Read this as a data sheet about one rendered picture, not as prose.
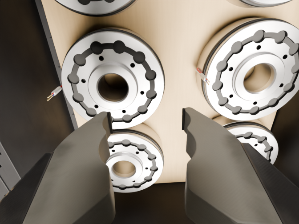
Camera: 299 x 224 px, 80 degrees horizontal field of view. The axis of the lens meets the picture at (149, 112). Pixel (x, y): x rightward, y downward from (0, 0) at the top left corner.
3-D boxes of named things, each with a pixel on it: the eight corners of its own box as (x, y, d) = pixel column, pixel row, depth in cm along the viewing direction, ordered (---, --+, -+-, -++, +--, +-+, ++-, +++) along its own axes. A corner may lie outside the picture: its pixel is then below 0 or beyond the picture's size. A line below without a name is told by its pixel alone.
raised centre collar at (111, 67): (83, 62, 17) (81, 64, 16) (136, 60, 17) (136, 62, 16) (93, 109, 19) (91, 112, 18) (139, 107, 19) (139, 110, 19)
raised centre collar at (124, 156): (100, 154, 22) (99, 157, 21) (139, 149, 22) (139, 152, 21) (110, 181, 24) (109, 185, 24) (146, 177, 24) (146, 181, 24)
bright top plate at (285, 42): (215, 18, 16) (217, 18, 15) (325, 22, 16) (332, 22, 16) (196, 117, 20) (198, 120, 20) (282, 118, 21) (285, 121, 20)
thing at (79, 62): (49, 33, 16) (46, 34, 15) (163, 28, 16) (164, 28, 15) (76, 128, 21) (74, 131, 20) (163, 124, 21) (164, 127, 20)
